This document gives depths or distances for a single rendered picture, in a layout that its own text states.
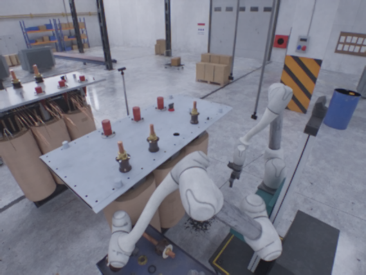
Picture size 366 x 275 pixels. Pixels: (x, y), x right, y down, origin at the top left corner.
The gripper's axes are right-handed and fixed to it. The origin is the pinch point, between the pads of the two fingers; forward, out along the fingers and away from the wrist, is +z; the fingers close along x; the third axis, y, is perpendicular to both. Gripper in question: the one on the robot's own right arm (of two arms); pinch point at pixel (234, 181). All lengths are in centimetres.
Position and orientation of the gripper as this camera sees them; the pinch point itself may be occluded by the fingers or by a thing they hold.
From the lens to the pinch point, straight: 186.2
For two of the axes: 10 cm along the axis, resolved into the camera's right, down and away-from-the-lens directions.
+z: 0.0, 8.5, 5.2
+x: 6.6, -3.9, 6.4
